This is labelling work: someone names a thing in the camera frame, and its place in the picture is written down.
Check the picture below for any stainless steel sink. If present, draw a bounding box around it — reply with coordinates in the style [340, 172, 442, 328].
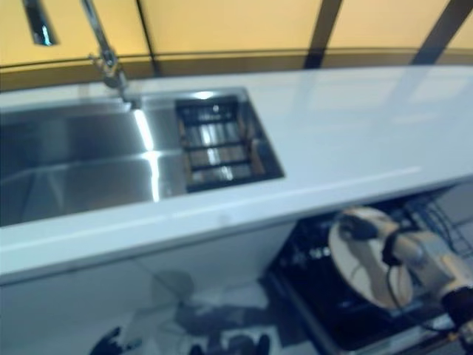
[0, 86, 288, 229]

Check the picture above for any wire dishwasher basket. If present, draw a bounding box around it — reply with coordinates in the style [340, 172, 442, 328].
[272, 216, 446, 321]

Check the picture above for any cream ceramic plate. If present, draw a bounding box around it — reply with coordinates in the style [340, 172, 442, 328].
[327, 206, 415, 311]

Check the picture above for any wire basket with grey shelf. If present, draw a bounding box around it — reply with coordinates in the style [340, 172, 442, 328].
[401, 191, 473, 260]

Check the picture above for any chrome kitchen faucet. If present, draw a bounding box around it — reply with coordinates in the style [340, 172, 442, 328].
[21, 0, 144, 109]

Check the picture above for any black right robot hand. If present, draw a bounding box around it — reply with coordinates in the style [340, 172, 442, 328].
[337, 213, 389, 244]

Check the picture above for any black sink dish rack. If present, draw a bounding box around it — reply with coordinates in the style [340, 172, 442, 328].
[174, 94, 286, 194]

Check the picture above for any black built-in dishwasher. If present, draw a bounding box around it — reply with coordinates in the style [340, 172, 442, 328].
[259, 183, 473, 355]

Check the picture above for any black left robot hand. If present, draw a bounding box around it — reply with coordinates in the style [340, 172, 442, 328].
[90, 326, 142, 355]

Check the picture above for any glossy white cabinet door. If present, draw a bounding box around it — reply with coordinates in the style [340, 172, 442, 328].
[0, 260, 174, 355]
[134, 220, 297, 294]

